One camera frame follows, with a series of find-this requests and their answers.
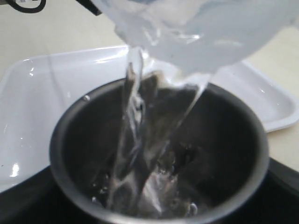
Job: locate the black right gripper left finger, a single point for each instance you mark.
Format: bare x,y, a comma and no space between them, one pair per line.
37,200

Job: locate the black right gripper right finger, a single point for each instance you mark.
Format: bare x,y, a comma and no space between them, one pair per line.
277,199

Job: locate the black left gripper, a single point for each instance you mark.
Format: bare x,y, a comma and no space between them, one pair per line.
87,4

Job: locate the stainless steel cup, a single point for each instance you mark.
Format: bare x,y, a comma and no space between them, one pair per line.
174,167

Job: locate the clear plastic water pitcher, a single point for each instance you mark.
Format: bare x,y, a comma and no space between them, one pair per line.
196,36

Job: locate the white rectangular plastic tray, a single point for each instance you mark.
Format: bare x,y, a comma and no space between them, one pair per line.
35,92

